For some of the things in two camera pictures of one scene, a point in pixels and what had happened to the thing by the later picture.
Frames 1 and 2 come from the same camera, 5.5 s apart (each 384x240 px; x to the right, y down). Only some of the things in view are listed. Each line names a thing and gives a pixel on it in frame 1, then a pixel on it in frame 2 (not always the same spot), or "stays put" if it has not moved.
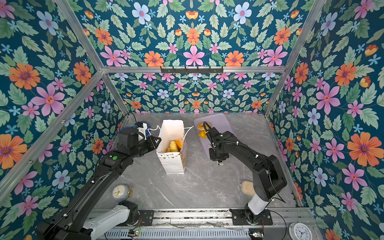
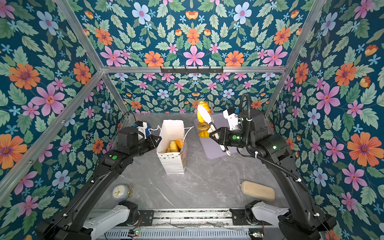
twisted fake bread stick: (173, 147) stays put
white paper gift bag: (173, 163) stays put
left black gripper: (153, 145) stays put
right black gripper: (213, 158) → (224, 136)
